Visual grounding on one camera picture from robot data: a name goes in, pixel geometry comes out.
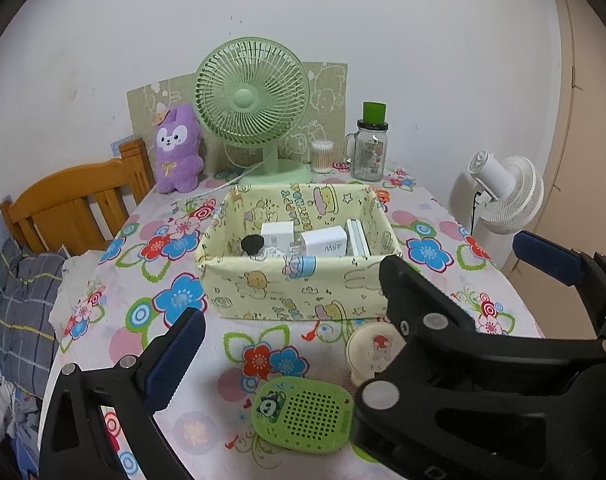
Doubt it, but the yellow cartoon fabric storage box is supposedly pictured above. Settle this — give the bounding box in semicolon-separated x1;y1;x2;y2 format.
194;182;404;322

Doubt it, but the white fan cable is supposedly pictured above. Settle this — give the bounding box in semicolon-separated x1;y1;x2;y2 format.
183;161;271;201

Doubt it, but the white circulator fan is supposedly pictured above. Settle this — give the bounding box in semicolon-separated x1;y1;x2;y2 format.
453;149;544;241

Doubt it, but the round cream tin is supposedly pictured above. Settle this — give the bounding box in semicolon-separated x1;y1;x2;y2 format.
345;322;410;390

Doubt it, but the green panda speaker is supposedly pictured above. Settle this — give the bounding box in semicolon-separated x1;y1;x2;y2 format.
251;377;384;463

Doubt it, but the cotton swab container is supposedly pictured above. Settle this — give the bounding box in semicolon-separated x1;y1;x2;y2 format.
310;139;335;175

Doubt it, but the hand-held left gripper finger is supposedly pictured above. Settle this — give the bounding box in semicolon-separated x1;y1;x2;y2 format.
39;308;206;480

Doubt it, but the beige wooden door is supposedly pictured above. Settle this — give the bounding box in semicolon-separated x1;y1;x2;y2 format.
500;0;606;341

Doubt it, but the white slim flat box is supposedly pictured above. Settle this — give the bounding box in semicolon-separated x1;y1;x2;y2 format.
346;218;371;259

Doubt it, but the white small cube charger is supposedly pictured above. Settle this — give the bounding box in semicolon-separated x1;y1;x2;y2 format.
260;221;296;256

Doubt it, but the purple plush toy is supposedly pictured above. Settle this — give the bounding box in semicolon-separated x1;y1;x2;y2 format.
154;104;205;194

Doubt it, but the green desk fan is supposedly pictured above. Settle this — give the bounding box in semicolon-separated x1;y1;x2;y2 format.
193;36;314;187

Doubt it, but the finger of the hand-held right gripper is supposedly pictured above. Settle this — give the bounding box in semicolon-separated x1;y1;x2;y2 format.
352;255;606;480
513;230;606;341

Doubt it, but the white wide power adapter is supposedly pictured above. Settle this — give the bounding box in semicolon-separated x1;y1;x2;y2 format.
289;226;346;259

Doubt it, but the green plastic cup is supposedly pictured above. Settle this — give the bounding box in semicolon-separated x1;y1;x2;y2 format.
362;101;388;125

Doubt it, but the white plastic pouch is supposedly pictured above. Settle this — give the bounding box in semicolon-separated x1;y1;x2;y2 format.
253;246;290;262

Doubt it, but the grey plaid bedding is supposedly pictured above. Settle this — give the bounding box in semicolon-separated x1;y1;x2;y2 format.
0;235;72;480

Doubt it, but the beige cartoon wall sheet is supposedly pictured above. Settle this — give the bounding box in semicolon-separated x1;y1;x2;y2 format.
127;61;346;176

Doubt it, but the glass jar mug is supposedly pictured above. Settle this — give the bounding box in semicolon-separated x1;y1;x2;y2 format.
344;119;390;182

